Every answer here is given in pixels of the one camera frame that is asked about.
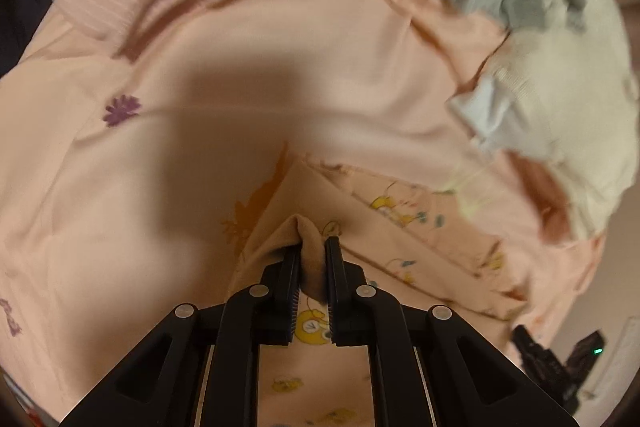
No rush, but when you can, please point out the navy garment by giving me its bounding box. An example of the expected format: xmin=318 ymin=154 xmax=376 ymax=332
xmin=0 ymin=0 xmax=56 ymax=68

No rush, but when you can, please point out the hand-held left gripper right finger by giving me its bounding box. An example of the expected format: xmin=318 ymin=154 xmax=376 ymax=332
xmin=325 ymin=236 xmax=581 ymax=427

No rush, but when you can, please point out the pink printed blanket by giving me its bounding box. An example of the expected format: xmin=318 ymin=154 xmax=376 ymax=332
xmin=0 ymin=0 xmax=616 ymax=423

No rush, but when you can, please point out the white garment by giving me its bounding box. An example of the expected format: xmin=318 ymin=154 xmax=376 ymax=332
xmin=445 ymin=0 xmax=640 ymax=242

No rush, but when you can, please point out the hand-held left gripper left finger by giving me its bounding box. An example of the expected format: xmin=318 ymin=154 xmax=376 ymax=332
xmin=60 ymin=246 xmax=301 ymax=427

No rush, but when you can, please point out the plain pink garment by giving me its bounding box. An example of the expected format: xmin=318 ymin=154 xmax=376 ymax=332
xmin=505 ymin=152 xmax=606 ymax=253

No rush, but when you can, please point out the orange bear print shirt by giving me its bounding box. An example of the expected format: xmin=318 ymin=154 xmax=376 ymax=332
xmin=227 ymin=159 xmax=531 ymax=427

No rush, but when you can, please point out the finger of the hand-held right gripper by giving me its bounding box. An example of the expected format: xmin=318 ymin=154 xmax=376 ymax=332
xmin=512 ymin=326 xmax=568 ymax=390

